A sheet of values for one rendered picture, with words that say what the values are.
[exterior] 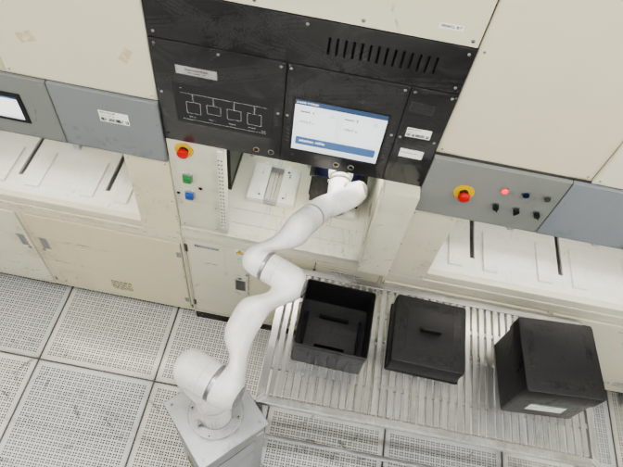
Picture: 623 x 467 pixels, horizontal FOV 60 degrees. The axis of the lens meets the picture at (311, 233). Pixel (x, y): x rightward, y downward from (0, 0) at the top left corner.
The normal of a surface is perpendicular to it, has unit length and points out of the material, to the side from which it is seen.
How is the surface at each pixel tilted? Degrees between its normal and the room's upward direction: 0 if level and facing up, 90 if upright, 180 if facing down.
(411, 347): 0
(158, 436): 0
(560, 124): 90
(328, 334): 0
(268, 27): 90
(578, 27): 90
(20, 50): 90
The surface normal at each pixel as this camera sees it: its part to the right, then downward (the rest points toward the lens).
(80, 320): 0.10, -0.55
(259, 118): -0.16, 0.81
